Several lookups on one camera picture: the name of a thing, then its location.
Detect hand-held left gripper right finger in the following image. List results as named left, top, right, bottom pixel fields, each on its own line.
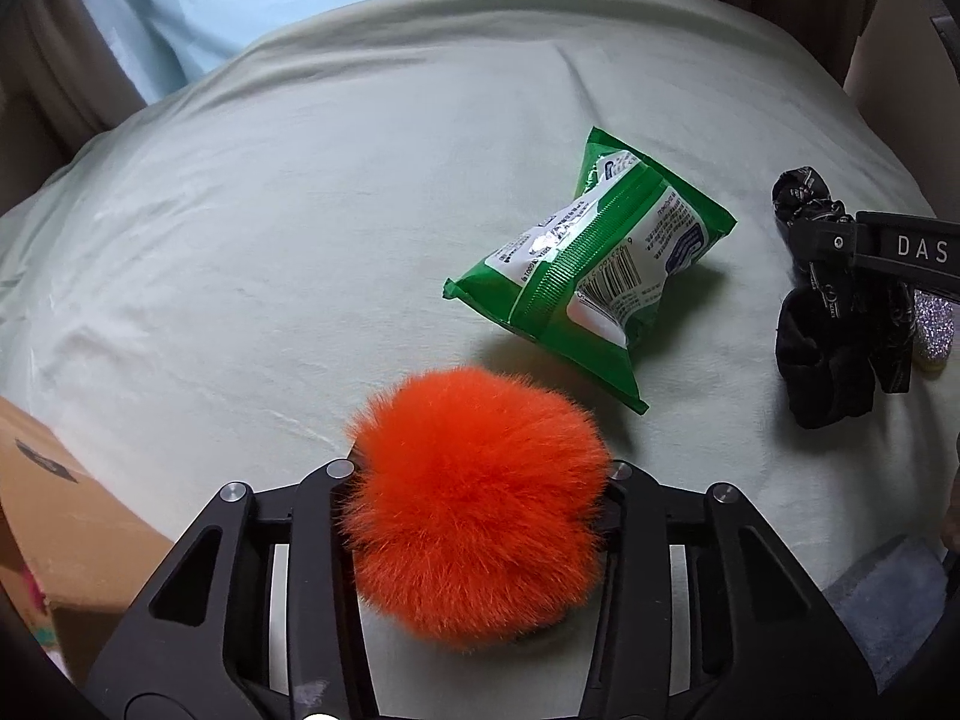
left=574, top=460, right=880, bottom=720

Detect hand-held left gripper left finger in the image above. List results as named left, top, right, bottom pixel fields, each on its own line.
left=84, top=459, right=380, bottom=720

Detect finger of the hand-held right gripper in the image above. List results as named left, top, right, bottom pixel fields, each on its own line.
left=786, top=210, right=960, bottom=293

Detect black printed ribbon scrunchie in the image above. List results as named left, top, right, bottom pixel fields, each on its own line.
left=771, top=163, right=914, bottom=395

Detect black sock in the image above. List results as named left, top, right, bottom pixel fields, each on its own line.
left=775, top=286, right=877, bottom=430

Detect orange fluffy pom-pom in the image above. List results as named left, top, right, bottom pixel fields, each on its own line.
left=341, top=366, right=612, bottom=638

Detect silver glitter hair clip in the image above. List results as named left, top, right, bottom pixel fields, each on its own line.
left=909, top=291, right=956, bottom=374

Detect grey floor mat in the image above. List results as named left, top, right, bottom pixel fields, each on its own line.
left=821, top=532, right=950, bottom=695

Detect brown cardboard box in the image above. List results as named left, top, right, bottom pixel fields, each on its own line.
left=0, top=396, right=177, bottom=683

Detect green wet wipes packet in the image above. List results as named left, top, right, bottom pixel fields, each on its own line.
left=442, top=126, right=738, bottom=415

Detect pale green bed sheet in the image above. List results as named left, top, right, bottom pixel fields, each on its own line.
left=0, top=0, right=947, bottom=661

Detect brown curtain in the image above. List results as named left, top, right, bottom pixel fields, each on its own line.
left=0, top=0, right=145, bottom=162

